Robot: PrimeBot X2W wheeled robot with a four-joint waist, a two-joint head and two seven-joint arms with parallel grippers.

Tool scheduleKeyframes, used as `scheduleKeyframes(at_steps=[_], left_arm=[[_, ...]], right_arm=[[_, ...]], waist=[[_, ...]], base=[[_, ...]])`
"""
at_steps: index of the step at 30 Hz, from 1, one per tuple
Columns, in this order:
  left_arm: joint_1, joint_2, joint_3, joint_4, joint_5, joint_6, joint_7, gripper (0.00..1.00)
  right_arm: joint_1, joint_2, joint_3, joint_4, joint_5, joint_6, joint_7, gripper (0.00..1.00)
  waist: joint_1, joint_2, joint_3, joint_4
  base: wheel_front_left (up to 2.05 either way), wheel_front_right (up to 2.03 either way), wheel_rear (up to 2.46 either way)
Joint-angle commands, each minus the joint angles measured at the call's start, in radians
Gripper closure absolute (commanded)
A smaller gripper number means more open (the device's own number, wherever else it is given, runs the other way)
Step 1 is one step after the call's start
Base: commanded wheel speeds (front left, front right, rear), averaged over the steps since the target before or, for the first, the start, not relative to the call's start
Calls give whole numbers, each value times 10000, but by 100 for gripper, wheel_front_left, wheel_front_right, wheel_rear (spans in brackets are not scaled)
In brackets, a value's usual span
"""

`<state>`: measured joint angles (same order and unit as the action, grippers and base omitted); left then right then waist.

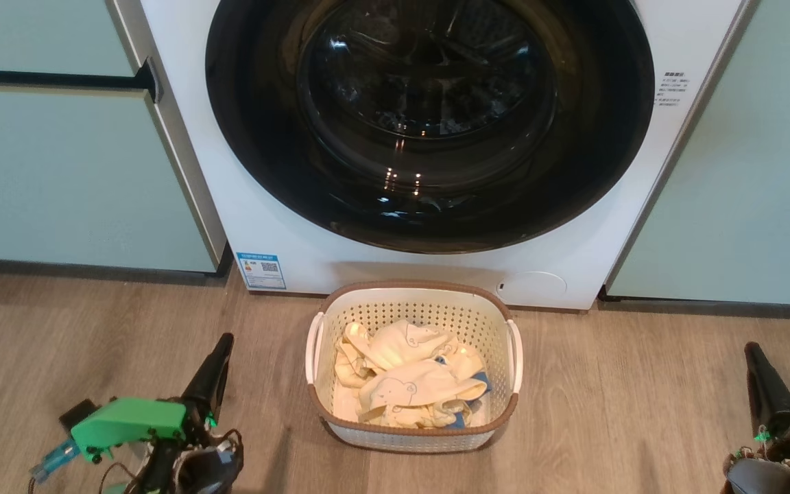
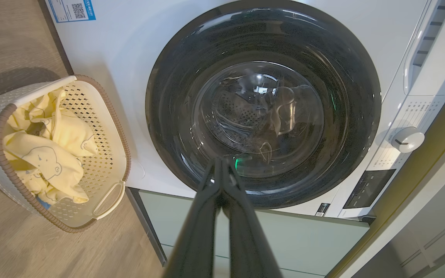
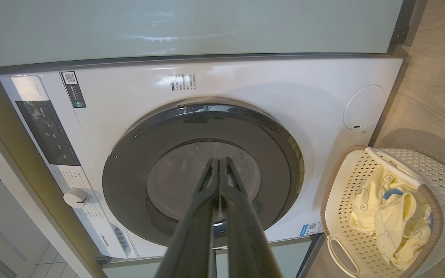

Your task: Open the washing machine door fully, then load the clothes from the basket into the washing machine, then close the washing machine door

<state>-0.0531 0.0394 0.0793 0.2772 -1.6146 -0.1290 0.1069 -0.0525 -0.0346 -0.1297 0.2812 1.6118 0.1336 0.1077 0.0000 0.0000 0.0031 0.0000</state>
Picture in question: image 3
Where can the black touch control display panel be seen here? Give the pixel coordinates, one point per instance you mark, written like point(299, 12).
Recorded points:
point(48, 131)

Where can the white front-load washing machine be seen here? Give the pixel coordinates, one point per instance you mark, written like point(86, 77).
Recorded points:
point(129, 100)

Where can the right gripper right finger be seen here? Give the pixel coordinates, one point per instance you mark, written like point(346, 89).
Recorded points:
point(245, 239)

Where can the printed text label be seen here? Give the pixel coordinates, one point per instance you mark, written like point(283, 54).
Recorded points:
point(184, 82)

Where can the black QR code sticker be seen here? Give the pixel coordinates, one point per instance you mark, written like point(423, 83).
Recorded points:
point(73, 90)

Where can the blue energy label sticker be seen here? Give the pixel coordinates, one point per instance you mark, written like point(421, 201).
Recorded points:
point(311, 228)

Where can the cream perforated laundry basket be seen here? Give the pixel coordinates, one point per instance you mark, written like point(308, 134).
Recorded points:
point(342, 200)

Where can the pale green cabinet panel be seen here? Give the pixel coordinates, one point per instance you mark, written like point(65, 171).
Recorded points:
point(168, 23)

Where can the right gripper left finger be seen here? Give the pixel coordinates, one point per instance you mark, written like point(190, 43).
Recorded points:
point(191, 231)

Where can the yellow garment with blue trim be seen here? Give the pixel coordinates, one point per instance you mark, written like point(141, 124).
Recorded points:
point(400, 231)

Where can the white washing machine dial knob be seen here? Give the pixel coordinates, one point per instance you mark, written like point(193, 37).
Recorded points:
point(75, 197)

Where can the yellow bear-print garment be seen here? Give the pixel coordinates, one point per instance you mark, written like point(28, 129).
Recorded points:
point(369, 204)

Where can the round white filter cover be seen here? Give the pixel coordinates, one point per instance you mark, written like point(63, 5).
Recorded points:
point(363, 107)

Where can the white Hisense detergent drawer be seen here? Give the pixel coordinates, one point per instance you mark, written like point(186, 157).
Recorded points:
point(116, 239)

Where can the dark round washer door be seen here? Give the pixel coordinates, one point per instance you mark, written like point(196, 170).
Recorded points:
point(137, 166)

